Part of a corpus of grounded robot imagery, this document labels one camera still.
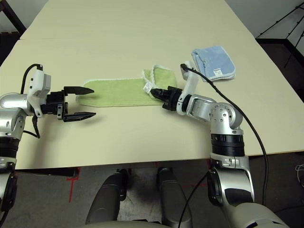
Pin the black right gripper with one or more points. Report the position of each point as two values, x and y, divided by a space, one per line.
172 98

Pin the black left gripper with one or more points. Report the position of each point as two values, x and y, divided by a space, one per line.
55 104

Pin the green towel with white trim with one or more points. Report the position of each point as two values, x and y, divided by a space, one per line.
114 92

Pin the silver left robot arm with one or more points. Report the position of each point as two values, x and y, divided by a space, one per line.
9 107

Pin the folded light blue towel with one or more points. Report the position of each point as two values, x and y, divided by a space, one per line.
213 59

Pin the black foam floor mats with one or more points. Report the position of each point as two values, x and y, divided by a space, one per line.
7 45

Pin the grey robot left leg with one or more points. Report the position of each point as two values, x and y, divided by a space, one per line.
107 202

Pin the grey robot leg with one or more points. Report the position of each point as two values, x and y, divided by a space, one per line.
173 202
107 202

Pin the side table with black legs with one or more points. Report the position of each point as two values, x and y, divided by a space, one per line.
16 16

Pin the grey robot right leg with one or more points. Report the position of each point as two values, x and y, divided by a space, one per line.
173 202

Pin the grey robot torso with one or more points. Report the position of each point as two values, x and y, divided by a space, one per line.
133 225

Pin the black tripod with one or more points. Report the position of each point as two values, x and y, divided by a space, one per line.
276 23

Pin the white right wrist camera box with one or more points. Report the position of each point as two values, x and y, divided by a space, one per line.
191 80

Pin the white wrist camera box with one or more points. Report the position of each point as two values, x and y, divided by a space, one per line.
191 80
39 80

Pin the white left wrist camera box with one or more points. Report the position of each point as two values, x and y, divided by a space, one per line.
39 80

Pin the black low frame stand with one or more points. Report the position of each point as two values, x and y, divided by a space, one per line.
273 40

